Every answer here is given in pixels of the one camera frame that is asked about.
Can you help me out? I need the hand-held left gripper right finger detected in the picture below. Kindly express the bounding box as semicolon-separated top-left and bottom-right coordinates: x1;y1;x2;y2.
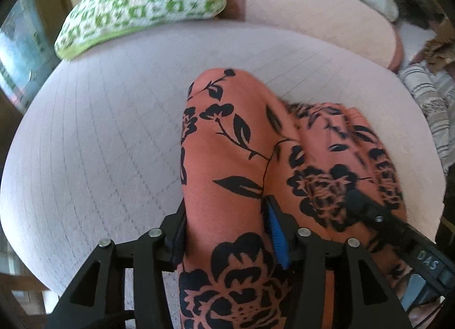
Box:
265;196;413;329

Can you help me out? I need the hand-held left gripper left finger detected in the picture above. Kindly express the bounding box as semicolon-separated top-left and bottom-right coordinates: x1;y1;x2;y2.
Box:
46;204;187;329

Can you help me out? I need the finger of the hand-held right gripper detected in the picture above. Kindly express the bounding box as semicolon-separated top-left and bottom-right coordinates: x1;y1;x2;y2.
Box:
346;190;410;248

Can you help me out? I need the orange black floral cloth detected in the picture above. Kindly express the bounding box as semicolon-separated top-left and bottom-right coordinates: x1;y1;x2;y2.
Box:
178;67;409;329

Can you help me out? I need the person's right hand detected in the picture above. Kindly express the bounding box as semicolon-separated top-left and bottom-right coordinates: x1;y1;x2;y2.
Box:
409;300;443;322

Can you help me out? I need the striped beige cloth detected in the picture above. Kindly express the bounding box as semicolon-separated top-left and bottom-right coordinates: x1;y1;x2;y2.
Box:
398;62;455;173

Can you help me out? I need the lavender quilted bed cover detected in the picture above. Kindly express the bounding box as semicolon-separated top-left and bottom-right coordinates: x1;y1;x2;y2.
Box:
0;18;446;301

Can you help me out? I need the wooden chair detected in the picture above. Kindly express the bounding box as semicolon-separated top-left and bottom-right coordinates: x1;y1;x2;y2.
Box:
0;272;52;315

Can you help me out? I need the brown mottled bundle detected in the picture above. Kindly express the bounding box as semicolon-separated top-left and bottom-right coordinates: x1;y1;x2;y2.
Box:
409;35;455;73

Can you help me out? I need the pink bolster pillow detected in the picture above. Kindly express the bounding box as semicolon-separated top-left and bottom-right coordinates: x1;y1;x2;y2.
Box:
218;0;404;71

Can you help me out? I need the green white patterned pillow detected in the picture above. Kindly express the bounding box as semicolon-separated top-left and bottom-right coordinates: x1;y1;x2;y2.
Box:
53;0;228;61

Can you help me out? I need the stained glass window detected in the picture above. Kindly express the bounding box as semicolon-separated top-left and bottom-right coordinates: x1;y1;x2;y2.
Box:
0;0;59;105

